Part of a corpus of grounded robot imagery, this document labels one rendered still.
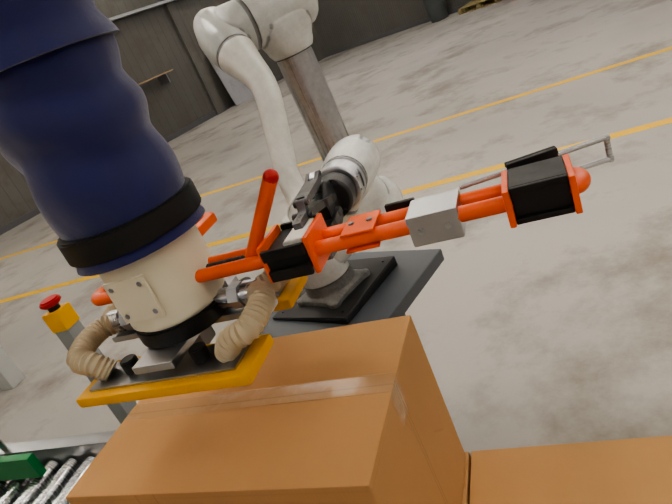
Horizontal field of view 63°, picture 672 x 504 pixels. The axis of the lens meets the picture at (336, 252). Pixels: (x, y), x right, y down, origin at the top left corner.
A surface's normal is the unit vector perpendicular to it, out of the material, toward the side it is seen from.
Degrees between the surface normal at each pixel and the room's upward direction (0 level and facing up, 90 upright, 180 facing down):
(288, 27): 98
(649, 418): 0
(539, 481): 0
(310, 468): 0
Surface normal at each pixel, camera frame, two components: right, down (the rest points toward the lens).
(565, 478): -0.36, -0.84
